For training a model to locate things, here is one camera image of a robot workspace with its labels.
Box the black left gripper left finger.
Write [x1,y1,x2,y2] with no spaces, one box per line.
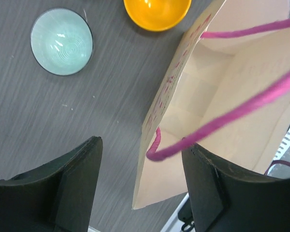
[0,136,103,232]

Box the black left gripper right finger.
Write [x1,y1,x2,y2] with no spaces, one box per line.
[182,145,290,232]

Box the pink paper gift bag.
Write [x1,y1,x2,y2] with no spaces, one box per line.
[132,0,290,209]

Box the light teal patterned bowl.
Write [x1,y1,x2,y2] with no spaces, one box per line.
[30,8,94,76]

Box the orange bowl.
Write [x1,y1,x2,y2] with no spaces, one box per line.
[123,0,192,32]

